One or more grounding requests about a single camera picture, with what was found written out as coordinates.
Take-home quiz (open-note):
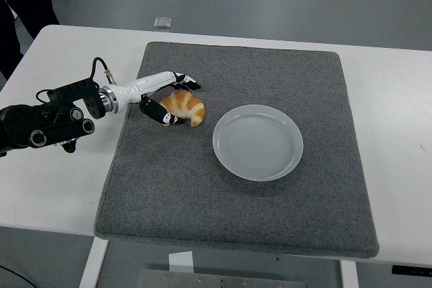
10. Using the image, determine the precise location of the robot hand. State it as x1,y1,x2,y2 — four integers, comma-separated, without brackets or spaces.
111,70,203,127

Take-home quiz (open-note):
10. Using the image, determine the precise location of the croissant bread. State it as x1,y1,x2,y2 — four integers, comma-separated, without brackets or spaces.
158,90,207,127

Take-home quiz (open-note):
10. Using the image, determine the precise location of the light grey round plate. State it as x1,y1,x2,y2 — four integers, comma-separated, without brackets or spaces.
212,104,304,183

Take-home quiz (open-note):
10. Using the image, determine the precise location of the grey felt mat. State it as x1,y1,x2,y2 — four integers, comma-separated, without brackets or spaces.
93,41,380,259

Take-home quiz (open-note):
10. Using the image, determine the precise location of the white paper strip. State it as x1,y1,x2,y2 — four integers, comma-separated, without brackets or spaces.
168,251,194,274

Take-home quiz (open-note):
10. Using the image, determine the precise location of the white table leg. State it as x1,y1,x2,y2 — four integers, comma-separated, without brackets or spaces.
339,260,359,288
78,236,109,288

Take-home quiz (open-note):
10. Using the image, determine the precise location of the black table control panel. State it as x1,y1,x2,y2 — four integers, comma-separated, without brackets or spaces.
391,264,432,275

